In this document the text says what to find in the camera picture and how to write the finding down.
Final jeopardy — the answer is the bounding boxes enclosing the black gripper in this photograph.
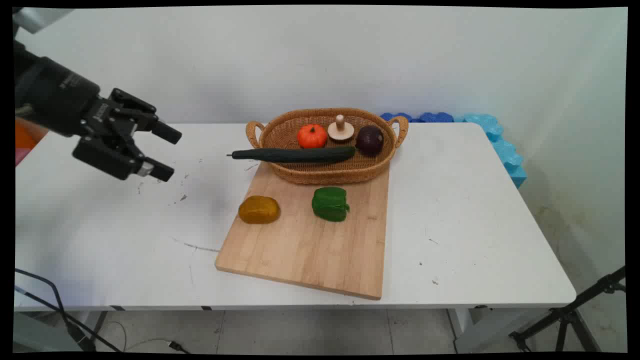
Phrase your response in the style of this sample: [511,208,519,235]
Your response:
[14,41,183,182]

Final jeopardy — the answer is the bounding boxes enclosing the yellow toy bell pepper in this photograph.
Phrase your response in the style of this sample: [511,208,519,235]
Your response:
[238,195,281,225]

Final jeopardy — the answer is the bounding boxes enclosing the orange box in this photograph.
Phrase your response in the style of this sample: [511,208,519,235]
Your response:
[15,116,49,151]

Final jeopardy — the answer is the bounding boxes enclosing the dark green toy cucumber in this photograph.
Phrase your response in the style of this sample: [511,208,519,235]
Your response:
[226,145,357,164]

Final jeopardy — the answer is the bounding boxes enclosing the orange toy pumpkin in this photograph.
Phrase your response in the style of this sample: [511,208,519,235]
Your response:
[297,124,329,150]

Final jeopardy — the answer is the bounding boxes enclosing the oval wicker basket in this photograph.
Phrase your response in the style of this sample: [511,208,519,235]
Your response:
[245,107,409,185]

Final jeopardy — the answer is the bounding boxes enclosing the wooden cutting board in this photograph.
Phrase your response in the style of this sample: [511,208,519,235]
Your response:
[215,160,390,301]

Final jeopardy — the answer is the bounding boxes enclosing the green toy bell pepper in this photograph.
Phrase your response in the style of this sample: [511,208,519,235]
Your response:
[311,186,351,223]

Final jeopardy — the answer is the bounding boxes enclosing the beige toy mushroom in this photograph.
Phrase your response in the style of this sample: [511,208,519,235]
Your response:
[327,114,355,142]

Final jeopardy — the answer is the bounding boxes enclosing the grey cabinet under table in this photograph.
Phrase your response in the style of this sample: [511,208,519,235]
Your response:
[12,312,93,353]

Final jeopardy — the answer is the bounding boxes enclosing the purple toy onion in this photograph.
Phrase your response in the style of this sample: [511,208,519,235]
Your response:
[355,125,385,157]

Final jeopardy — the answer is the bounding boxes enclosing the light blue foam mat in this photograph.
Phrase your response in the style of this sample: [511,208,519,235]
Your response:
[453,113,528,189]

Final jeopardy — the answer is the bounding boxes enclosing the white table leg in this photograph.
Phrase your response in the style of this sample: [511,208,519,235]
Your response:
[447,306,503,354]

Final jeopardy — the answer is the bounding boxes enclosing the black tripod stand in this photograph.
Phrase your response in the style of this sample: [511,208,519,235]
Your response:
[509,266,627,353]

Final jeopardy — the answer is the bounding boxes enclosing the black hanging cable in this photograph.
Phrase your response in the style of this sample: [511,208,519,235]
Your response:
[14,268,123,353]

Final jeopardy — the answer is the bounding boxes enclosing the white floor cable with plug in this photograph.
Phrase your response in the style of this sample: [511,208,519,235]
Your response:
[107,321,192,354]

